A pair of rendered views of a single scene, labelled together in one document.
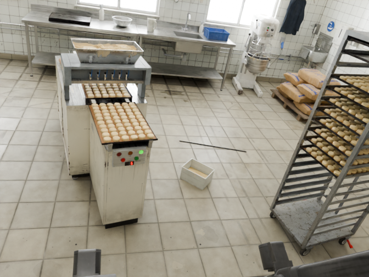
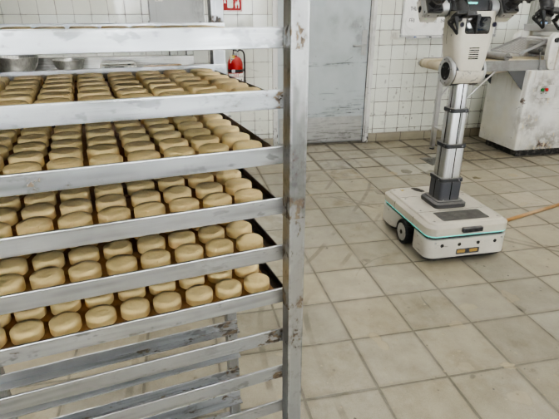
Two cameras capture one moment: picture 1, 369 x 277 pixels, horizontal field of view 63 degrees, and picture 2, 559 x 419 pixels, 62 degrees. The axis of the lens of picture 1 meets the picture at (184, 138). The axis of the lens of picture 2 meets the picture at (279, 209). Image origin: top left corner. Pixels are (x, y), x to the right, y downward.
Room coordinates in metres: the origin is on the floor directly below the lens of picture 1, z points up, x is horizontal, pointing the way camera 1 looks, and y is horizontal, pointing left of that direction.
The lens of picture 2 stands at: (2.97, -0.92, 1.35)
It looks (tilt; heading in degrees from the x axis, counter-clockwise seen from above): 23 degrees down; 186
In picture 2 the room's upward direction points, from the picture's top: straight up
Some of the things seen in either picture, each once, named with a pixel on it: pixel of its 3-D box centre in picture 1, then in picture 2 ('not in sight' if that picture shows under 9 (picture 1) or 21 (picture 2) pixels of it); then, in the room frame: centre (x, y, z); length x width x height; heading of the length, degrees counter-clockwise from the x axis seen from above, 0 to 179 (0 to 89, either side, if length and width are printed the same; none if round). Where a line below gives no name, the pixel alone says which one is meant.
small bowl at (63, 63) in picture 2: not in sight; (69, 65); (-1.11, -3.19, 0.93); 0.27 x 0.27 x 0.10
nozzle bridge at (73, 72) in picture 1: (106, 78); not in sight; (2.53, 0.79, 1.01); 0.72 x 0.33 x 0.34; 119
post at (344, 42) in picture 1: (303, 136); (293, 250); (2.25, -0.96, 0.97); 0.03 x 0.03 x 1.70; 28
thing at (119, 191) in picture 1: (116, 162); not in sight; (2.09, 0.55, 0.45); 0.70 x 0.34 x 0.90; 29
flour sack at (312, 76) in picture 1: (317, 78); not in sight; (5.29, -2.09, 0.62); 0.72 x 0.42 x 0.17; 24
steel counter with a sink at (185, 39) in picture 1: (135, 44); not in sight; (5.25, 1.15, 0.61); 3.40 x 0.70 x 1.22; 108
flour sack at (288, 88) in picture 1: (298, 92); not in sight; (5.27, -1.85, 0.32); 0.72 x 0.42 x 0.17; 22
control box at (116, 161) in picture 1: (129, 156); not in sight; (1.77, 0.37, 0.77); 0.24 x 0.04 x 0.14; 119
